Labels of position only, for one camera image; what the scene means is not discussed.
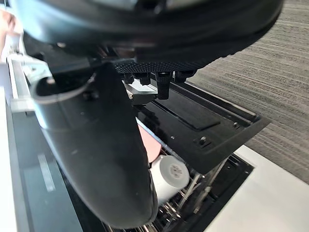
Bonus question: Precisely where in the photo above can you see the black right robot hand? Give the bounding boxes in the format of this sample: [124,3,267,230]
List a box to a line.
[12,0,284,229]

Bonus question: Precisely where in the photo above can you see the white cup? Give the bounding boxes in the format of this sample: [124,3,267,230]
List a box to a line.
[149,154,191,205]

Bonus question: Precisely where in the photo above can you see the black dishwasher door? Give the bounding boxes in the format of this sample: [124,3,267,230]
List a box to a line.
[122,78,272,175]

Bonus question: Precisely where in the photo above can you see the glossy black appliance front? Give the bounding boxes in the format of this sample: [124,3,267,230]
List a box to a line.
[5,101,107,232]

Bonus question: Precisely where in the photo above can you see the person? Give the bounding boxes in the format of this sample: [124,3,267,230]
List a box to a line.
[0,9,23,62]

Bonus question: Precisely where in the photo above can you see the white cabinet panel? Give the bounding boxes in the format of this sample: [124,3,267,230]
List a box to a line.
[204,144,309,232]

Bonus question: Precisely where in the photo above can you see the wire dishwasher rack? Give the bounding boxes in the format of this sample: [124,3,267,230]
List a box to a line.
[103,144,242,232]

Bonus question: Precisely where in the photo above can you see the silver handle bar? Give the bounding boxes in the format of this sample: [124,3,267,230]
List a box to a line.
[6,57,37,115]

